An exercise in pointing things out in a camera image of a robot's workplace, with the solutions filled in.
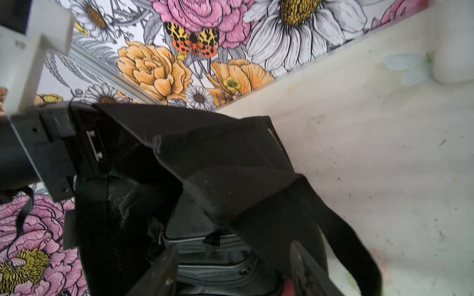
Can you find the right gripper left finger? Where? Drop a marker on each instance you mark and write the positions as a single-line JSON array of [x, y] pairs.
[[161, 278]]

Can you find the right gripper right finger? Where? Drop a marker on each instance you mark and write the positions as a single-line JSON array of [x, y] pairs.
[[308, 277]]

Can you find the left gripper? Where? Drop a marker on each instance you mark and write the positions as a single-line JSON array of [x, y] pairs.
[[52, 144]]

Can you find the red ping pong paddle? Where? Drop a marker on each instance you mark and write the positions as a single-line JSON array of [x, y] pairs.
[[288, 288]]

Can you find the black paddle case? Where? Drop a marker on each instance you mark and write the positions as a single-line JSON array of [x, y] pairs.
[[214, 261]]

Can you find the black canvas bag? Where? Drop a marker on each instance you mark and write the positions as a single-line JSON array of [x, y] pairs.
[[236, 170]]

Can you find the blue lid storage box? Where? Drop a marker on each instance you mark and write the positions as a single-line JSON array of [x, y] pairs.
[[453, 41]]

